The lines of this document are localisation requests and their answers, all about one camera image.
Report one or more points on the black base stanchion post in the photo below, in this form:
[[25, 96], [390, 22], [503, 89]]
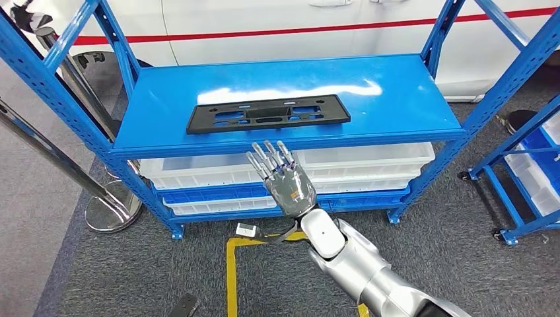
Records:
[[78, 83]]

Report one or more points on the blue plastic bin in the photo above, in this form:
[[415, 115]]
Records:
[[210, 194], [363, 201], [547, 162]]

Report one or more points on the black plastic plate bracket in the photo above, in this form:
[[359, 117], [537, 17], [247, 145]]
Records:
[[201, 124]]

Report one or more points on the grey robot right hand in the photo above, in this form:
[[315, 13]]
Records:
[[291, 190]]

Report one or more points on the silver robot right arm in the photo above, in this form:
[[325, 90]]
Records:
[[358, 267]]

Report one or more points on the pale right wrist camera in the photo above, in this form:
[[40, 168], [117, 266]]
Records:
[[246, 230]]

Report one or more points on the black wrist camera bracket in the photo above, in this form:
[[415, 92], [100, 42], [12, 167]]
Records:
[[280, 238]]

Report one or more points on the white plastic bin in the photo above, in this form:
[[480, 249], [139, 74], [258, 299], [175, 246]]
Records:
[[197, 173], [372, 164], [553, 129], [538, 192], [363, 186], [218, 205]]

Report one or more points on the blue wheeled shelf rack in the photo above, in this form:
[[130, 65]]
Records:
[[503, 201]]

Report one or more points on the black round stanchion base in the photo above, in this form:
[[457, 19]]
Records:
[[520, 120]]

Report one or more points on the white car with red stripe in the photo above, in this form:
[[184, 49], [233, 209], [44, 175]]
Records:
[[262, 17]]

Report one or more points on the chrome stanchion post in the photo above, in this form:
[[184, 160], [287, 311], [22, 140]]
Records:
[[113, 214]]

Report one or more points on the blue metal shelf rack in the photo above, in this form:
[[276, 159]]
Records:
[[284, 78]]

